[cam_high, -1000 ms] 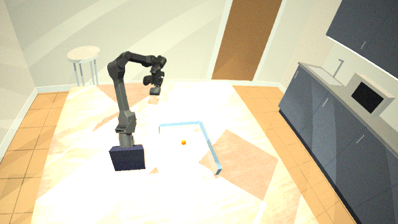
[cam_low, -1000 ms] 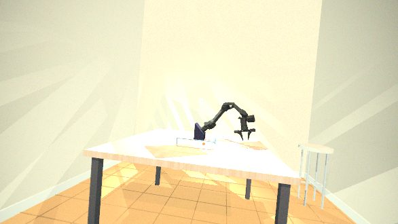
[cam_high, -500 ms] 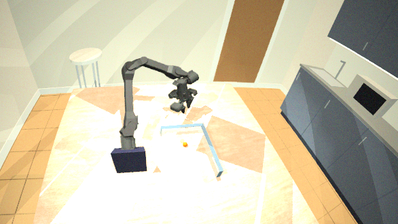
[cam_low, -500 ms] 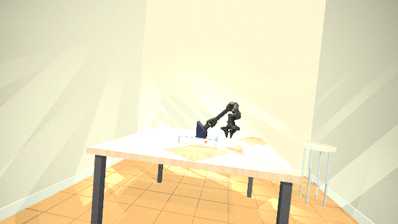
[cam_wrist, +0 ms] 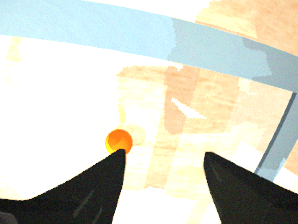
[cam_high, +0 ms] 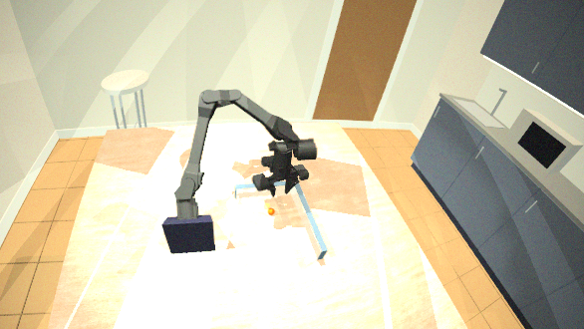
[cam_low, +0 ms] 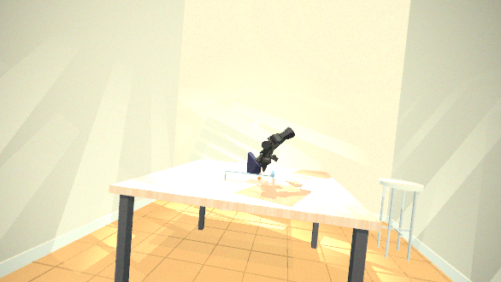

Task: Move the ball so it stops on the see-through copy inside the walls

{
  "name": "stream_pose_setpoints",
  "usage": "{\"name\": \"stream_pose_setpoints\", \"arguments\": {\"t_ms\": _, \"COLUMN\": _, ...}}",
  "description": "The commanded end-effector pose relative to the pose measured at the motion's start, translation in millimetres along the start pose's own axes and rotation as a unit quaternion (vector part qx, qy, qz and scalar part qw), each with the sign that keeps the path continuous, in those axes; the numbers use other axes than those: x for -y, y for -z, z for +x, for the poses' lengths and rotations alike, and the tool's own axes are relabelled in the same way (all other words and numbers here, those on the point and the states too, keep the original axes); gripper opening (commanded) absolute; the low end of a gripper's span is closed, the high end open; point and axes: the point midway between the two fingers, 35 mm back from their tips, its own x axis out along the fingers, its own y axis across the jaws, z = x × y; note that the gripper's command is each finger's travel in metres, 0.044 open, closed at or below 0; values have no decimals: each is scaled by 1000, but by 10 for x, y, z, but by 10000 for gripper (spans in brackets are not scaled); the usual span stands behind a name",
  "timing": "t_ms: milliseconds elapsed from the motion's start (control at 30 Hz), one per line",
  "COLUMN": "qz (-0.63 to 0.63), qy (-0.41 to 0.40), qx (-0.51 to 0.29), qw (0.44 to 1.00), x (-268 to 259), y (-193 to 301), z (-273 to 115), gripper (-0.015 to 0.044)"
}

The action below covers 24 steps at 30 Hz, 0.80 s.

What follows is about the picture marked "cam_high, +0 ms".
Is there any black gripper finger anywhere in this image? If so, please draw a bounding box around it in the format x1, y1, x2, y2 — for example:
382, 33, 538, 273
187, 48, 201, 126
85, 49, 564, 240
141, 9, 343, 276
267, 186, 276, 198
285, 178, 300, 194

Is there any clear l-shaped low wall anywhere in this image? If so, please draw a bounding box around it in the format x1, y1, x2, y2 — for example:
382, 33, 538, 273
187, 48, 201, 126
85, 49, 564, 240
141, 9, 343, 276
236, 185, 321, 259

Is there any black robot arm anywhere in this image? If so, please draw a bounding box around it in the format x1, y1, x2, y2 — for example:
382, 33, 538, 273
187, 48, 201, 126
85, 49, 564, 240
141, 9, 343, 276
174, 89, 318, 220

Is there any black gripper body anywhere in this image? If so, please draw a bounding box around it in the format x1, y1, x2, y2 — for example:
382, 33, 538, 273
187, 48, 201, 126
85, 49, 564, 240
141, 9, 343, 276
252, 159, 309, 192

